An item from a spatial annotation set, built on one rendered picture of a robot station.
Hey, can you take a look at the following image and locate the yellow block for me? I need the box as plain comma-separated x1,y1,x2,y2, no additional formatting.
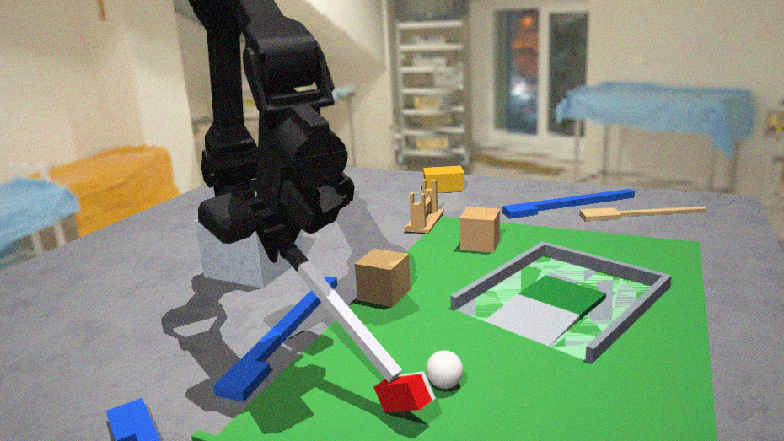
423,166,464,193

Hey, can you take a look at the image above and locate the white golf ball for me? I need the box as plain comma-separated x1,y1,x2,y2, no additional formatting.
427,351,463,389

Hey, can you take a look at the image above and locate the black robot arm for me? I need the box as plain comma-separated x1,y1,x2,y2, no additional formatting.
189,0,351,234

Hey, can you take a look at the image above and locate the tan cube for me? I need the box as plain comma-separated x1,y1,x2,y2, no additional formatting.
459,207,500,253
355,249,411,308

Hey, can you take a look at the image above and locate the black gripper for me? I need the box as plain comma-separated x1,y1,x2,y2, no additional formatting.
198,144,301,263

